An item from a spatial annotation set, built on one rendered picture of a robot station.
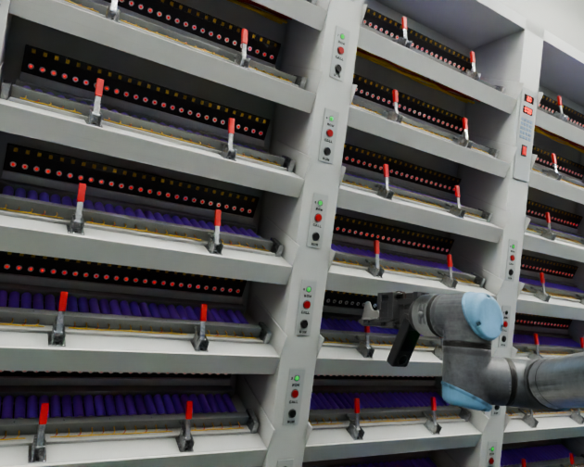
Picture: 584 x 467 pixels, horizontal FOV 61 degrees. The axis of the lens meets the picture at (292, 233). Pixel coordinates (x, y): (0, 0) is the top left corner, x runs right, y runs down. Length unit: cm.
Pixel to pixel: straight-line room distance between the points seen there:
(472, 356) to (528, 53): 105
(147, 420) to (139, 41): 74
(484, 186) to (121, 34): 113
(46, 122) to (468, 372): 87
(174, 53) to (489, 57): 110
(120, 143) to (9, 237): 25
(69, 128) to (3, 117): 10
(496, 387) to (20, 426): 86
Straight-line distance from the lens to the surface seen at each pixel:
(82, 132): 97
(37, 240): 95
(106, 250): 96
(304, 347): 114
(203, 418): 114
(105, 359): 99
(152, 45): 104
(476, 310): 100
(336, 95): 120
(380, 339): 136
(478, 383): 102
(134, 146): 98
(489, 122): 172
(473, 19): 172
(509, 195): 161
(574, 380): 90
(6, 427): 106
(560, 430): 195
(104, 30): 103
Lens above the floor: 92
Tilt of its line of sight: 4 degrees up
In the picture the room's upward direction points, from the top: 8 degrees clockwise
